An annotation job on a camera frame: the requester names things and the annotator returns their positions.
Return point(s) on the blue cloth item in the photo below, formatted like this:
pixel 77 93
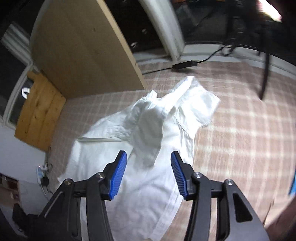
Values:
pixel 292 189

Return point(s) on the black tripod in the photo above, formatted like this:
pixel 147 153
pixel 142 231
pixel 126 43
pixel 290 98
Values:
pixel 246 20

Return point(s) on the plaid beige rug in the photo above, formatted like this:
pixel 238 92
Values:
pixel 249 140

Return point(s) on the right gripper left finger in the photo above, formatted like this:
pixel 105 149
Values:
pixel 61 217

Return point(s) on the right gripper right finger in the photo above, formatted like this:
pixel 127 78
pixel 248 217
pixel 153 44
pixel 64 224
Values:
pixel 236 219

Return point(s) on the white door frame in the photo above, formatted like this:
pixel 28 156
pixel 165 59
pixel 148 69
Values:
pixel 165 22

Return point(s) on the knotty pine wood panel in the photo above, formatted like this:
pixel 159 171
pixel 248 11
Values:
pixel 40 113

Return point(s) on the black power adapter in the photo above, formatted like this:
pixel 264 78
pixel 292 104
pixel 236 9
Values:
pixel 185 64

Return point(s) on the white power strip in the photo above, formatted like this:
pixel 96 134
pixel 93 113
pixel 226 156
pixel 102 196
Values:
pixel 42 175

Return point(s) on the white shirt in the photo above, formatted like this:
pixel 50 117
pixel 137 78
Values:
pixel 148 131

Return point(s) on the light plywood board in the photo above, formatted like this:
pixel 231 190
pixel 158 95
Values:
pixel 82 51

